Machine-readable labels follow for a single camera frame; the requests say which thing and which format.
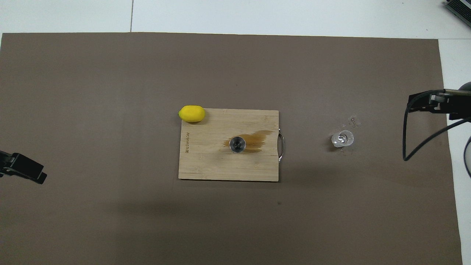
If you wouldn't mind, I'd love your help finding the yellow lemon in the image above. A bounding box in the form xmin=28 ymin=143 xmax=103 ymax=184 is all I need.
xmin=178 ymin=105 xmax=206 ymax=123

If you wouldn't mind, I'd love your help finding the clear plastic cup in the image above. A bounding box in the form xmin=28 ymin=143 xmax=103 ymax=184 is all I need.
xmin=331 ymin=130 xmax=355 ymax=148

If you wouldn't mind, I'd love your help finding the grey ribbed device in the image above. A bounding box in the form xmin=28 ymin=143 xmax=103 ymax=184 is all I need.
xmin=443 ymin=0 xmax=471 ymax=27

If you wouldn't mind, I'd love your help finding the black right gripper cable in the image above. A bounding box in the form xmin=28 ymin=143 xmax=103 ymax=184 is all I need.
xmin=403 ymin=89 xmax=471 ymax=161

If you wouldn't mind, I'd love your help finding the brown table mat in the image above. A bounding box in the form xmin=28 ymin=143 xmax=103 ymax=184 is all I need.
xmin=0 ymin=32 xmax=463 ymax=265

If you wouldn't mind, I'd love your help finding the steel double jigger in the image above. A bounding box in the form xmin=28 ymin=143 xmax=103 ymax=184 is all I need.
xmin=229 ymin=136 xmax=246 ymax=153

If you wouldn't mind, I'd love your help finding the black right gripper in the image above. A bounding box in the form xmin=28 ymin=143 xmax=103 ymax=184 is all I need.
xmin=408 ymin=82 xmax=471 ymax=120

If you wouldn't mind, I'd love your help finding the wooden cutting board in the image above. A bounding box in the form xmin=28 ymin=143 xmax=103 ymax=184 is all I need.
xmin=178 ymin=108 xmax=285 ymax=182

